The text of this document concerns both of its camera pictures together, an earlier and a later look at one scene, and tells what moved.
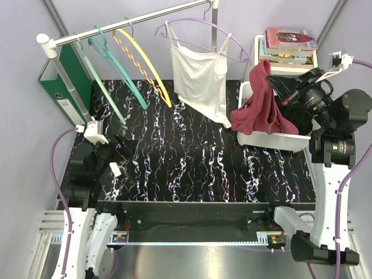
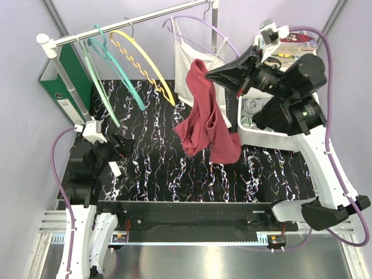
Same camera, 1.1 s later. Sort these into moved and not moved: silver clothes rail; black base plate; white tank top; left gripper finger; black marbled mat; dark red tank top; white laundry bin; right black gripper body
Moved: dark red tank top; right black gripper body
Not moved: white tank top; black base plate; silver clothes rail; black marbled mat; white laundry bin; left gripper finger
